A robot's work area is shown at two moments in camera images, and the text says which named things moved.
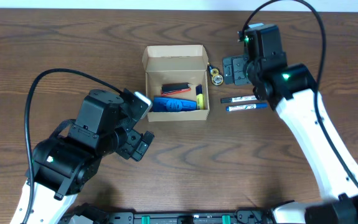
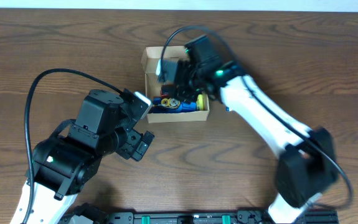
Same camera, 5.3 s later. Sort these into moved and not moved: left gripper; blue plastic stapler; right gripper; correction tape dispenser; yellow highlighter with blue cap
Moved: right gripper; correction tape dispenser
Not moved: left gripper; yellow highlighter with blue cap; blue plastic stapler
